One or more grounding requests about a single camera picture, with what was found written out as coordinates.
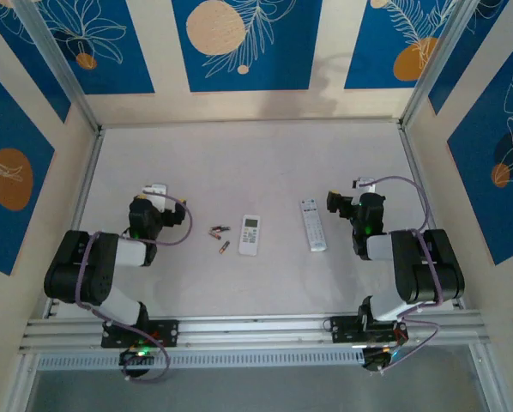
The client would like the long white remote control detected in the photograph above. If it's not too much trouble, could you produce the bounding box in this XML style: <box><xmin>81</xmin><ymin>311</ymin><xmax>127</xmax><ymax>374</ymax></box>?
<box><xmin>299</xmin><ymin>197</ymin><xmax>329</xmax><ymax>253</ymax></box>

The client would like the short white remote control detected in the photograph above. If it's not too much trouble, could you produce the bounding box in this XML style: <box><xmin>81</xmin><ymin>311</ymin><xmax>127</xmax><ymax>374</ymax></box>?
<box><xmin>238</xmin><ymin>214</ymin><xmax>262</xmax><ymax>258</ymax></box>

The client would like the black controller board with led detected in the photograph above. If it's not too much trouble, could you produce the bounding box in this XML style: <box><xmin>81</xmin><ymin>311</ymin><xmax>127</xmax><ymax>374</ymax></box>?
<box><xmin>361</xmin><ymin>346</ymin><xmax>395</xmax><ymax>373</ymax></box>
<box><xmin>118</xmin><ymin>345</ymin><xmax>154</xmax><ymax>367</ymax></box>

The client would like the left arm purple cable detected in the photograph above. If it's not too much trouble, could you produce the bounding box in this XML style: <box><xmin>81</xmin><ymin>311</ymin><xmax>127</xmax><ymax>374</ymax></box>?
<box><xmin>75</xmin><ymin>193</ymin><xmax>194</xmax><ymax>384</ymax></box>

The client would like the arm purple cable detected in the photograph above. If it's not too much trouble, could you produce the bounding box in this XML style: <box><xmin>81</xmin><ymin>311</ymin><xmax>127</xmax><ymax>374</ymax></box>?
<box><xmin>367</xmin><ymin>175</ymin><xmax>444</xmax><ymax>373</ymax></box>
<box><xmin>75</xmin><ymin>193</ymin><xmax>194</xmax><ymax>384</ymax></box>

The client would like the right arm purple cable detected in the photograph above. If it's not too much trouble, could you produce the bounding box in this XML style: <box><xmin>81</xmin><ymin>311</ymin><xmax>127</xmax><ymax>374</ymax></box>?
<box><xmin>367</xmin><ymin>175</ymin><xmax>444</xmax><ymax>373</ymax></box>

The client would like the aluminium table side rail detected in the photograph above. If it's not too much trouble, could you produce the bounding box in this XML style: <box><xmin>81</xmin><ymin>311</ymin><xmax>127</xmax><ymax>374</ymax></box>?
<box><xmin>398</xmin><ymin>122</ymin><xmax>470</xmax><ymax>312</ymax></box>
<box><xmin>41</xmin><ymin>126</ymin><xmax>107</xmax><ymax>321</ymax></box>

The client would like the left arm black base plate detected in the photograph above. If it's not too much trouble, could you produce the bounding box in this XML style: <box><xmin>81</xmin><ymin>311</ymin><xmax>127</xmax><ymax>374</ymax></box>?
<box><xmin>100</xmin><ymin>319</ymin><xmax>180</xmax><ymax>349</ymax></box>

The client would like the thin aluminium table edge rail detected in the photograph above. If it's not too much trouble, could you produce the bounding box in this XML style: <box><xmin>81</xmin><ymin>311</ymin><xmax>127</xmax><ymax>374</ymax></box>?
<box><xmin>100</xmin><ymin>118</ymin><xmax>406</xmax><ymax>130</ymax></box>

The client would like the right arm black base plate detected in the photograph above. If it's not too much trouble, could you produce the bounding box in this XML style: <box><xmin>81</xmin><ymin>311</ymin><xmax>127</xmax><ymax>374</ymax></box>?
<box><xmin>329</xmin><ymin>315</ymin><xmax>408</xmax><ymax>344</ymax></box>

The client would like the wide aluminium mounting rail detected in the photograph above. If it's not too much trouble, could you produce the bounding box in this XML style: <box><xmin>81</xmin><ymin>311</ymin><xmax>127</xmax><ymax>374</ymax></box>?
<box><xmin>18</xmin><ymin>311</ymin><xmax>492</xmax><ymax>355</ymax></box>

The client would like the aluminium frame post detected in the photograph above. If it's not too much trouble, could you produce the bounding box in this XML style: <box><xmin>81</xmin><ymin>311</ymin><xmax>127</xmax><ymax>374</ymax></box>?
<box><xmin>398</xmin><ymin>0</ymin><xmax>480</xmax><ymax>130</ymax></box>
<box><xmin>14</xmin><ymin>0</ymin><xmax>104</xmax><ymax>134</ymax></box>

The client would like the slotted grey cable duct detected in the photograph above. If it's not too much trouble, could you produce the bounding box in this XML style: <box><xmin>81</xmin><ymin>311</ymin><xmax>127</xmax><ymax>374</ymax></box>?
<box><xmin>35</xmin><ymin>350</ymin><xmax>367</xmax><ymax>373</ymax></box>

